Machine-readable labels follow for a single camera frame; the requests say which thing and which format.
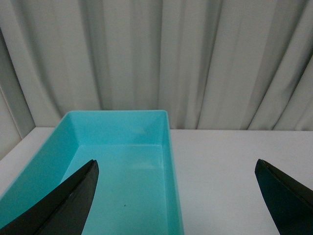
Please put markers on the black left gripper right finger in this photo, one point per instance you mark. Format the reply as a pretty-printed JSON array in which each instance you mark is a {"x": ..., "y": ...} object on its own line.
[{"x": 289, "y": 202}]

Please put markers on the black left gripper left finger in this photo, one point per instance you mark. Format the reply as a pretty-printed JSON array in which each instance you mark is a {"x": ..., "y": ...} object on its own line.
[{"x": 64, "y": 210}]

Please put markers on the turquoise plastic storage bin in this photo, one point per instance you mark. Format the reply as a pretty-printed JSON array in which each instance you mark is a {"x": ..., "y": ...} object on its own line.
[{"x": 136, "y": 192}]

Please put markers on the white pleated curtain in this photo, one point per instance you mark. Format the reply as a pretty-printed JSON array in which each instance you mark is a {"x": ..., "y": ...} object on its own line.
[{"x": 211, "y": 64}]

